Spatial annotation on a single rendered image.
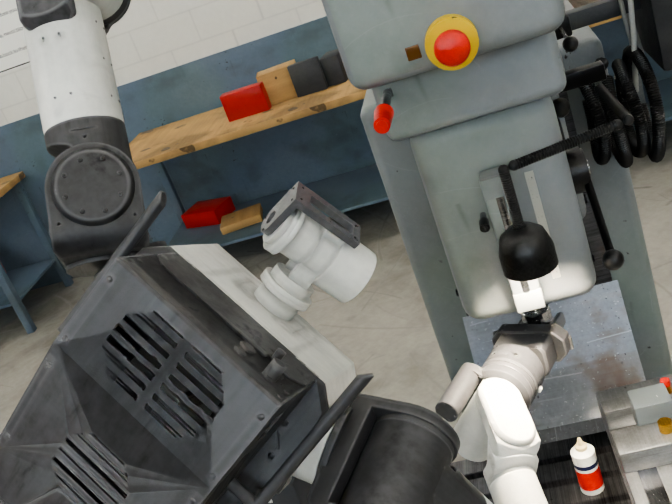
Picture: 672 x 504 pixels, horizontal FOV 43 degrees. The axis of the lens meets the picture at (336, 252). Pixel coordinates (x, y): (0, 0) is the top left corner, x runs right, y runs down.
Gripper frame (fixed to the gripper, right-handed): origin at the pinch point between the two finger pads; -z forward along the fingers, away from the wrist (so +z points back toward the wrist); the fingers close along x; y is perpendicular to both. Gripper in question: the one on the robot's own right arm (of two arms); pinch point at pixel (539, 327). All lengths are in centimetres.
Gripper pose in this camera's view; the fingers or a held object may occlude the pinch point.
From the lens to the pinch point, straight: 142.3
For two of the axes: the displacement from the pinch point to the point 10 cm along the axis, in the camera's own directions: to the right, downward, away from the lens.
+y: 3.2, 8.7, 3.8
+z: -4.9, 4.9, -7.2
